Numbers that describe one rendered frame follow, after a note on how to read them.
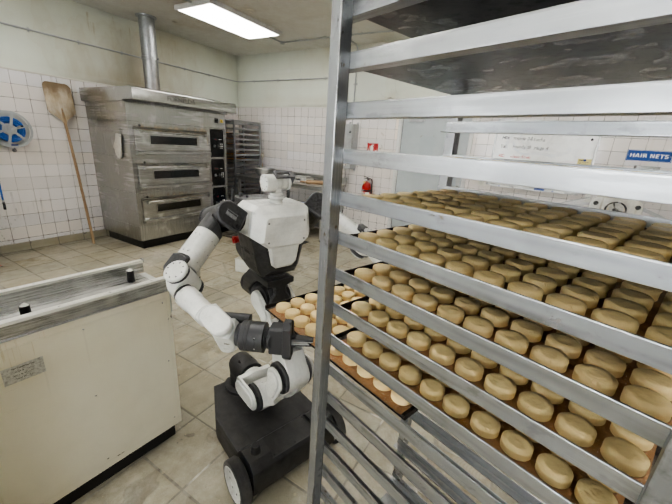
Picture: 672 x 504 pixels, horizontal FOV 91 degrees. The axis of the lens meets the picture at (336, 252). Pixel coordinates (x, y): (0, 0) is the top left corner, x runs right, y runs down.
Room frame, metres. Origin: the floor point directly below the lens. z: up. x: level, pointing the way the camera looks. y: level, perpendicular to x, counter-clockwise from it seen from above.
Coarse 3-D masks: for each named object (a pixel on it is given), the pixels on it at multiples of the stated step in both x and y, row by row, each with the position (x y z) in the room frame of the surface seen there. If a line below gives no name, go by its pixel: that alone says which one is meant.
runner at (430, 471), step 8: (400, 440) 1.03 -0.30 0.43; (400, 448) 1.01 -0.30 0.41; (408, 448) 1.00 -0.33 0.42; (408, 456) 0.97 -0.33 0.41; (416, 456) 0.97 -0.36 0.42; (416, 464) 0.94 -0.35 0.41; (424, 464) 0.94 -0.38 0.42; (424, 472) 0.91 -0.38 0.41; (432, 472) 0.91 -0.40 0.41; (440, 472) 0.89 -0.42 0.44; (432, 480) 0.88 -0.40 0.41; (440, 480) 0.89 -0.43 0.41; (448, 480) 0.87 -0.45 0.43; (448, 488) 0.86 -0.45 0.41; (456, 488) 0.84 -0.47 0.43; (456, 496) 0.83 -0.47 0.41; (464, 496) 0.82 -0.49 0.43
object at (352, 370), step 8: (272, 312) 0.99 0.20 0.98; (296, 328) 0.90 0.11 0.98; (304, 328) 0.90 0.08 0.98; (312, 344) 0.82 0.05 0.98; (336, 360) 0.75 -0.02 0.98; (344, 368) 0.72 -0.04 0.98; (352, 368) 0.73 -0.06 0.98; (352, 376) 0.70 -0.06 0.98; (360, 376) 0.70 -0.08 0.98; (368, 384) 0.67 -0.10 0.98; (376, 392) 0.64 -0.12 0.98; (384, 392) 0.65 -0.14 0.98; (384, 400) 0.62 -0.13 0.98; (392, 400) 0.62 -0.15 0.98; (400, 408) 0.60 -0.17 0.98; (408, 408) 0.60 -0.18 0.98
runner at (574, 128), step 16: (448, 128) 1.03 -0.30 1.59; (464, 128) 0.99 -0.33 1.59; (480, 128) 0.96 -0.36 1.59; (496, 128) 0.93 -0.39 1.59; (512, 128) 0.90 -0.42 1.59; (528, 128) 0.87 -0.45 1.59; (544, 128) 0.84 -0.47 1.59; (560, 128) 0.82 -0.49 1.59; (576, 128) 0.79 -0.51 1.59; (592, 128) 0.77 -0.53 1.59; (608, 128) 0.75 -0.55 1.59; (624, 128) 0.73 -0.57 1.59; (640, 128) 0.71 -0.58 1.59; (656, 128) 0.69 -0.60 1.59
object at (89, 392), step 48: (96, 288) 1.35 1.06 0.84; (48, 336) 1.01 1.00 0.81; (96, 336) 1.13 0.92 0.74; (144, 336) 1.27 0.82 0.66; (0, 384) 0.89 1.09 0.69; (48, 384) 0.99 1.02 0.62; (96, 384) 1.11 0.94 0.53; (144, 384) 1.25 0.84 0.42; (0, 432) 0.87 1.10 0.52; (48, 432) 0.96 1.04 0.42; (96, 432) 1.08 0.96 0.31; (144, 432) 1.23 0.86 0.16; (0, 480) 0.84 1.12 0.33; (48, 480) 0.93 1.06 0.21; (96, 480) 1.08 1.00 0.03
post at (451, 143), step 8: (448, 120) 1.04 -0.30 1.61; (456, 120) 1.02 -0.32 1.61; (448, 136) 1.03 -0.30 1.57; (456, 136) 1.02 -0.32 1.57; (448, 144) 1.03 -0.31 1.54; (456, 144) 1.03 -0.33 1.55; (448, 152) 1.02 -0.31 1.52; (456, 152) 1.03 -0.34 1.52; (440, 176) 1.03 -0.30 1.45; (440, 184) 1.03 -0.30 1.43; (448, 184) 1.02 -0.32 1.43
